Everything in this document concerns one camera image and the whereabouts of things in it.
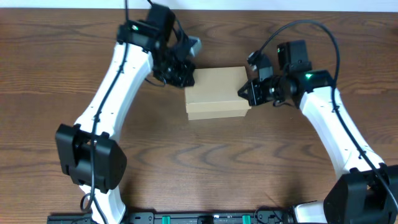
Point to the black mounting rail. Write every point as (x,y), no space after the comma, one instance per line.
(261,215)

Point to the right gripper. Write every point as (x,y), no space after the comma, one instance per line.
(255,92)

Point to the brown cardboard box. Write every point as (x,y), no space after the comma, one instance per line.
(215,94)

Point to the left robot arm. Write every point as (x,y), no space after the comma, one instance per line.
(89,150)

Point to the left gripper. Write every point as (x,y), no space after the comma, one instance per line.
(179,74)

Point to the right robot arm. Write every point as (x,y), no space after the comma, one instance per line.
(366,188)

